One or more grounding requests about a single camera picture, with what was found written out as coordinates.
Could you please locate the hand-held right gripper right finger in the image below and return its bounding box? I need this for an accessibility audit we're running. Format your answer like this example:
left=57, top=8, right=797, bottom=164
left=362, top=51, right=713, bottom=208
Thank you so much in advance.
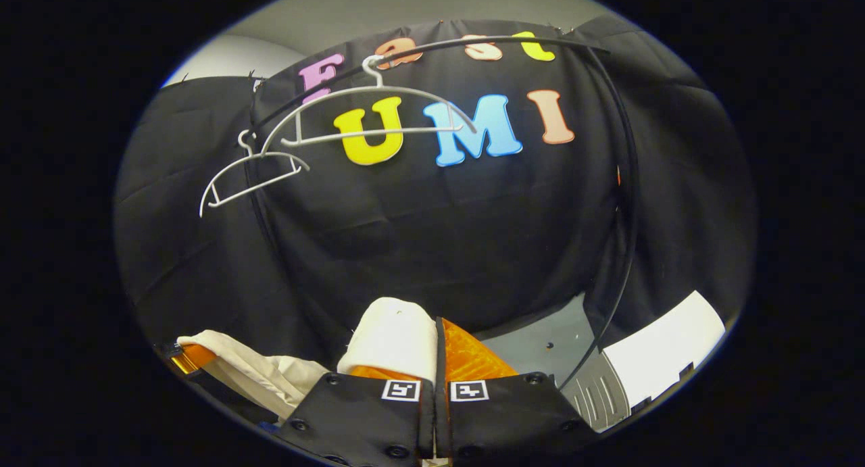
left=435, top=316, right=600, bottom=465

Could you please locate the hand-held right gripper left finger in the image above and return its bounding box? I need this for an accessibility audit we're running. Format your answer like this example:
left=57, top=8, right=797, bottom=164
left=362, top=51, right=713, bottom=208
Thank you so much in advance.
left=279, top=366, right=437, bottom=467

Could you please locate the cream shirt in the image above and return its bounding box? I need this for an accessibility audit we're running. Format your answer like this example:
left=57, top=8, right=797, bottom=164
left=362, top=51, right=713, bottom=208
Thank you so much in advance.
left=177, top=297, right=439, bottom=420

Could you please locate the black metal clothes rack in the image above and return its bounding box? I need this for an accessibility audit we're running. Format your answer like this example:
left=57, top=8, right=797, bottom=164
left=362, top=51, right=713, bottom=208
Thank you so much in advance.
left=250, top=34, right=641, bottom=390

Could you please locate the white plastic hanger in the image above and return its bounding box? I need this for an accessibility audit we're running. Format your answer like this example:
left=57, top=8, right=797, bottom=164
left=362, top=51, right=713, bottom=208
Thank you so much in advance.
left=199, top=129, right=312, bottom=219

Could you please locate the white hanger with taped hook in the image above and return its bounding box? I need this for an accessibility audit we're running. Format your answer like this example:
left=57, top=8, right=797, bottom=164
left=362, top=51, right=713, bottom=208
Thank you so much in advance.
left=260, top=53, right=478, bottom=155

